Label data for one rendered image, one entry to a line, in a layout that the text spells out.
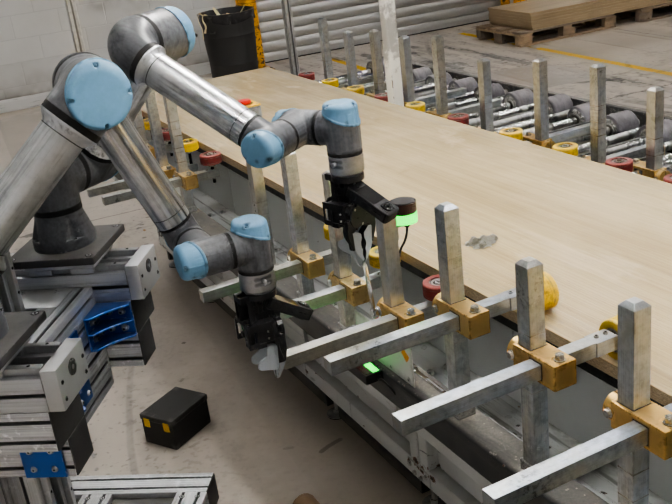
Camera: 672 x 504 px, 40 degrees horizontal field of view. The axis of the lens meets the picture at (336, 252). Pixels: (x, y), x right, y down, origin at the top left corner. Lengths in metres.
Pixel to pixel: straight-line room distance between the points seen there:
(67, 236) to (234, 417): 1.40
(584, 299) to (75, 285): 1.18
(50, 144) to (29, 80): 8.15
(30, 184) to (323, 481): 1.70
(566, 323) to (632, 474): 0.44
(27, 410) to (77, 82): 0.65
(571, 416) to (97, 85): 1.18
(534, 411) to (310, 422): 1.71
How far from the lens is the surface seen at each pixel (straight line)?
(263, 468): 3.18
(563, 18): 9.89
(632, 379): 1.51
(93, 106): 1.65
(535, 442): 1.80
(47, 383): 1.85
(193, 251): 1.81
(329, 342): 2.02
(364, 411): 3.07
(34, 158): 1.68
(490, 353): 2.24
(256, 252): 1.84
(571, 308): 2.00
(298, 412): 3.44
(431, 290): 2.11
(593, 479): 1.97
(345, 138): 1.91
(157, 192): 1.88
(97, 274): 2.29
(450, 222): 1.82
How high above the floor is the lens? 1.79
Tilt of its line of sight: 22 degrees down
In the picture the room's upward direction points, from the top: 7 degrees counter-clockwise
